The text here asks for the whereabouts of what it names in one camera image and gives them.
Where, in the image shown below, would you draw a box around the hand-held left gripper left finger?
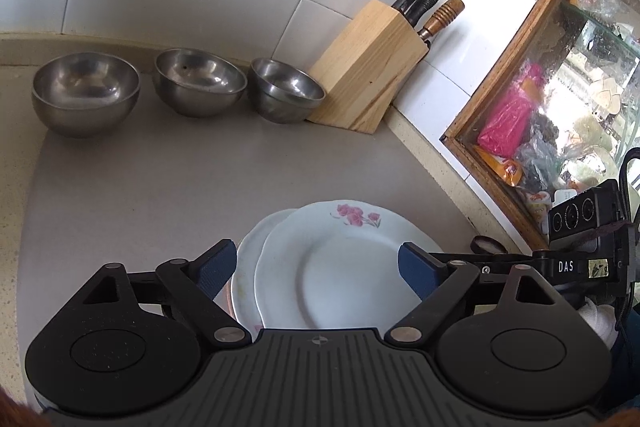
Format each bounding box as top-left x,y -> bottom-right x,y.
75,238 -> 252,349

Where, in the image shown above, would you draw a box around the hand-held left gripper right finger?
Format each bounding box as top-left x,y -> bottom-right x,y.
384,242 -> 559,349

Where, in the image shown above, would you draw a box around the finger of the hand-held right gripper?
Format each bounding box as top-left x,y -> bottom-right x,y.
429,251 -> 551,291

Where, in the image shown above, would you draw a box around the white plate large pink flower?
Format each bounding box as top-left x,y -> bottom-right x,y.
231,208 -> 301,330

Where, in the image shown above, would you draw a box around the white plate two pink flowers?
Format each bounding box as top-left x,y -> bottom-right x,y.
253,200 -> 442,331

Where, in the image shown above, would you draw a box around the person's right hand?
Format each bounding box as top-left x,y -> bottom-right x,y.
579,297 -> 619,346

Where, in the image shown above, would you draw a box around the small red white packet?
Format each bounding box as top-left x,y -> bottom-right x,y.
525,189 -> 551,219

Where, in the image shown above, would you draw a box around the dark plastic bag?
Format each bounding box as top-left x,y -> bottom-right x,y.
515,112 -> 561,192

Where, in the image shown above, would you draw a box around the orange packet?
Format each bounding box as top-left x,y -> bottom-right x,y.
475,147 -> 524,186

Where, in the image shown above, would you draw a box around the pink plastic bag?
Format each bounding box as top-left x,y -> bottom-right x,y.
477,64 -> 546,158

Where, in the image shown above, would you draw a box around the person's blue clothing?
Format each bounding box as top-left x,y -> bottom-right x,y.
609,302 -> 640,410

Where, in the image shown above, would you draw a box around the wooden framed glass cabinet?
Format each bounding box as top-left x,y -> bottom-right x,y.
439,0 -> 640,253

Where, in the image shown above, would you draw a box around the stainless steel bowl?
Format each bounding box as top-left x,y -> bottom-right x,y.
31,52 -> 141,138
247,58 -> 327,124
152,48 -> 248,118

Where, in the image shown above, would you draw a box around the wooden knife block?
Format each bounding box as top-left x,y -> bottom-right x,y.
306,0 -> 431,135

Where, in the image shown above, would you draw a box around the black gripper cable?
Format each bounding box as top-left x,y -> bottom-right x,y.
616,147 -> 640,228

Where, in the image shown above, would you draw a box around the wooden knife handle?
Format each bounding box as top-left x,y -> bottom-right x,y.
419,0 -> 466,40

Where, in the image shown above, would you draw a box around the black ribbed handle knife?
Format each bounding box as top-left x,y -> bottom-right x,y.
402,0 -> 445,28

